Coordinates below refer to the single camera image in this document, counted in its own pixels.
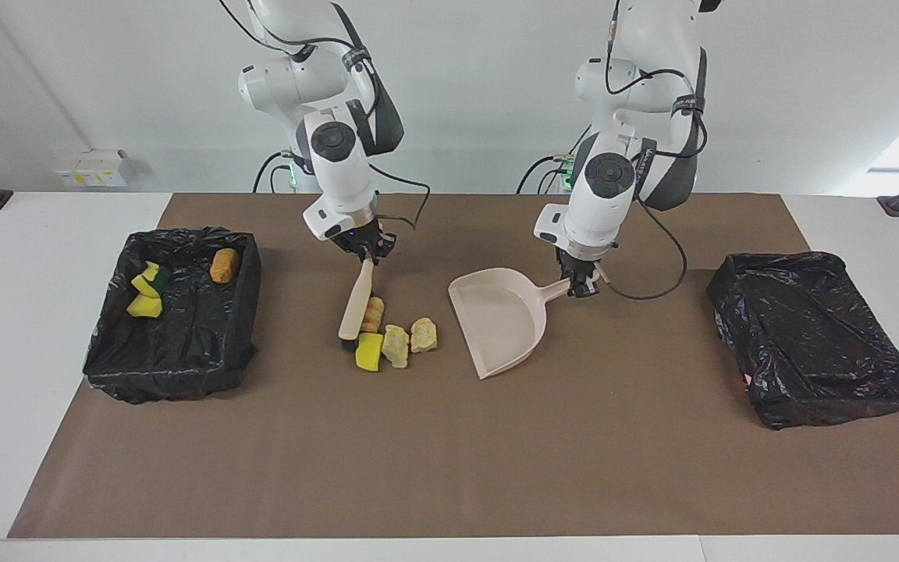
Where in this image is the beige handled black bristle brush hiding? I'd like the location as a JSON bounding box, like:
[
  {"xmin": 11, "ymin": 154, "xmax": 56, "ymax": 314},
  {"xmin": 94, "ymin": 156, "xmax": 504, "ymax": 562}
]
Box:
[{"xmin": 338, "ymin": 258, "xmax": 376, "ymax": 352}]

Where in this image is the beige plastic dustpan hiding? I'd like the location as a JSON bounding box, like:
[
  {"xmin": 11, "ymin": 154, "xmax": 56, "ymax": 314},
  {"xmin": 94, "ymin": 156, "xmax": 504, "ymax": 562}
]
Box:
[{"xmin": 448, "ymin": 268, "xmax": 600, "ymax": 381}]

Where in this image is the large yellow sponge chunk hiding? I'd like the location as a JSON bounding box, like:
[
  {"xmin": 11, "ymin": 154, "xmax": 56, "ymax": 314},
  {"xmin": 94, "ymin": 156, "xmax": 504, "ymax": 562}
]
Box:
[{"xmin": 355, "ymin": 333, "xmax": 385, "ymax": 372}]

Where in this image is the brown sponge piece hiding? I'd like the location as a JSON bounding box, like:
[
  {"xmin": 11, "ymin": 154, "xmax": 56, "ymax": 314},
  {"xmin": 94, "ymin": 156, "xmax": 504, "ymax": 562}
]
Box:
[{"xmin": 210, "ymin": 248, "xmax": 240, "ymax": 284}]

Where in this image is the yellow green sponge piece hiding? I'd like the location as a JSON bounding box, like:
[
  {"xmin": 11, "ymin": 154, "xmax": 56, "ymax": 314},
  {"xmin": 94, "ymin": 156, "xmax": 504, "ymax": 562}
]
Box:
[{"xmin": 131, "ymin": 261, "xmax": 172, "ymax": 299}]

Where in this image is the black bag lined bin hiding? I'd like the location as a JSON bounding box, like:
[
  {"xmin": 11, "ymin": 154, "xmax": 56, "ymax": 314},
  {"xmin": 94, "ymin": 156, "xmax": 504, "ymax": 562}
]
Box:
[
  {"xmin": 705, "ymin": 251, "xmax": 899, "ymax": 431},
  {"xmin": 82, "ymin": 227, "xmax": 263, "ymax": 404}
]

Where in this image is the brown paper table mat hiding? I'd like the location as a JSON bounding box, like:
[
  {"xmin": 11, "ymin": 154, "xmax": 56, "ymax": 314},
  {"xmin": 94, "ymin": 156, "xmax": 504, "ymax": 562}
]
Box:
[{"xmin": 7, "ymin": 193, "xmax": 899, "ymax": 539}]

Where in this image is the black left arm base cable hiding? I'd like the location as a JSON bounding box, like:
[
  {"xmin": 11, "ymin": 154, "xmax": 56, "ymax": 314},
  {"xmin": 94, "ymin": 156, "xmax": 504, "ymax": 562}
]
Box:
[{"xmin": 517, "ymin": 152, "xmax": 575, "ymax": 194}]

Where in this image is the black arm base cable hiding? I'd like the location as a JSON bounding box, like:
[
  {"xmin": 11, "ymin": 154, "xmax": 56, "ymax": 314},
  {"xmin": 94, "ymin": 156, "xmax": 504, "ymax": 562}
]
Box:
[
  {"xmin": 253, "ymin": 150, "xmax": 296, "ymax": 194},
  {"xmin": 517, "ymin": 152, "xmax": 575, "ymax": 194}
]

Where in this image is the black right arm base cable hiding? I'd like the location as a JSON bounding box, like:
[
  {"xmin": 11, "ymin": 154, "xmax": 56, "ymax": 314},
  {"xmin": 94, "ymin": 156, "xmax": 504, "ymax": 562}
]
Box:
[{"xmin": 253, "ymin": 150, "xmax": 296, "ymax": 194}]

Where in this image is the white wall socket box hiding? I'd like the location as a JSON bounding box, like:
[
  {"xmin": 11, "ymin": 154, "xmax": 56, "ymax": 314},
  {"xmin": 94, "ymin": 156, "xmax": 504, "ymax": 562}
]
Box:
[{"xmin": 52, "ymin": 148, "xmax": 129, "ymax": 188}]

